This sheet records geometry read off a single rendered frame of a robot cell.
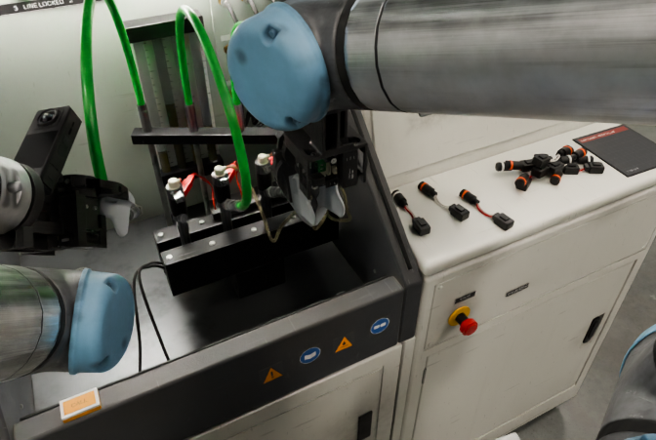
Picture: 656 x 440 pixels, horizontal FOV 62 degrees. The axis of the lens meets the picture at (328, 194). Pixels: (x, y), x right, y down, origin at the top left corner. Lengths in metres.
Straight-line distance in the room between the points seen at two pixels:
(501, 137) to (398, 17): 0.98
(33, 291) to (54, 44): 0.78
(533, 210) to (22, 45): 0.98
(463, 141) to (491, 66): 0.93
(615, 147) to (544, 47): 1.13
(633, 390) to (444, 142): 0.72
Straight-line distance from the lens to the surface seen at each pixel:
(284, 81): 0.33
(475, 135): 1.22
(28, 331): 0.38
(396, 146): 1.10
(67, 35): 1.12
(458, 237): 1.04
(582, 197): 1.21
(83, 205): 0.65
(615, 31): 0.26
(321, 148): 0.55
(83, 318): 0.43
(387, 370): 1.14
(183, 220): 0.97
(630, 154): 1.38
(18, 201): 0.58
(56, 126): 0.67
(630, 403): 0.57
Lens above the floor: 1.67
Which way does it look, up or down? 38 degrees down
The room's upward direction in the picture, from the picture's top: straight up
